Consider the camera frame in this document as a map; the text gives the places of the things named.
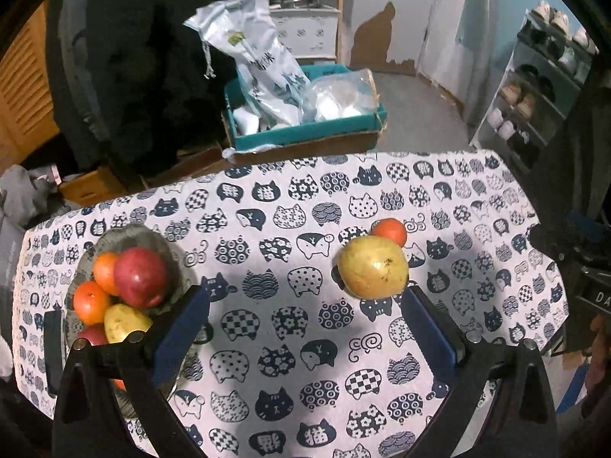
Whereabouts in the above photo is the wooden shelf rack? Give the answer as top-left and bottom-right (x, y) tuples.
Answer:
(234, 0), (345, 60)

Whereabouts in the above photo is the dark patterned glass plate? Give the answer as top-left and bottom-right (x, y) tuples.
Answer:
(67, 224), (201, 421)

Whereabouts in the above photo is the metal shoe rack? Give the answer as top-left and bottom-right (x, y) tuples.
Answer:
(470, 7), (600, 173)

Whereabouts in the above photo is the small red apple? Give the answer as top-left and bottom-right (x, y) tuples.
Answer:
(76, 324), (110, 347)

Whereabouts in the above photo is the shallow cardboard box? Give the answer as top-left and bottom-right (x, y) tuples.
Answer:
(60, 167), (144, 206)

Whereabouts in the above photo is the group of shoes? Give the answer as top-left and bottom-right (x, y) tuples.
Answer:
(484, 0), (597, 153)

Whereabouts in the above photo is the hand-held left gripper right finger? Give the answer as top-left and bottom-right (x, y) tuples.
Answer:
(401, 285), (557, 458)

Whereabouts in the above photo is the large yellow pear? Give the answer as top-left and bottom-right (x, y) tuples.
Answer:
(338, 235), (410, 299)

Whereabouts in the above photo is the person's right hand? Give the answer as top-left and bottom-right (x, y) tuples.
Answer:
(580, 315), (611, 421)

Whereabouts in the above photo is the wooden louvered cabinet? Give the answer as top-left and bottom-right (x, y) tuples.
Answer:
(0, 5), (63, 168)

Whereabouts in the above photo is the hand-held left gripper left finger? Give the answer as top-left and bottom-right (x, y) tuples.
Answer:
(52, 284), (213, 458)

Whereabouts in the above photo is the black smartphone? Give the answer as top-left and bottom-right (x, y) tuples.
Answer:
(43, 310), (65, 397)

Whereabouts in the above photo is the grey refrigerator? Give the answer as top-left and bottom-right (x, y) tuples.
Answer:
(458, 0), (495, 125)

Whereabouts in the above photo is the small yellow pear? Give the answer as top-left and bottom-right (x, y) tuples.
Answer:
(104, 303), (154, 344)

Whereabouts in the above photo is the grey clothes pile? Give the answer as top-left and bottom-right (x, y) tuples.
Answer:
(0, 164), (82, 230)

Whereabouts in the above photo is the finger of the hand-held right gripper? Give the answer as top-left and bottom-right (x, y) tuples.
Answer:
(527, 222), (574, 270)

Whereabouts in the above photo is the large cardboard box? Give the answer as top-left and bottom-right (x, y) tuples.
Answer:
(222, 114), (388, 165)

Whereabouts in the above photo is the clear plastic bag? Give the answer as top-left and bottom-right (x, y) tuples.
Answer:
(301, 69), (380, 122)

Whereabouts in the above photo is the white printed plastic bag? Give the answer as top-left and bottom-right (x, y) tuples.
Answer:
(184, 0), (311, 127)

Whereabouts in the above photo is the black hanging coat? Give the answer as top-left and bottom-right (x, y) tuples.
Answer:
(48, 0), (239, 177)

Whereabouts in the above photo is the large red apple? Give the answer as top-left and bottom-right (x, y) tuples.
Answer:
(113, 247), (168, 308)

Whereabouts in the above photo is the cat print tablecloth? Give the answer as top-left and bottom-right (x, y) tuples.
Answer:
(12, 150), (569, 458)

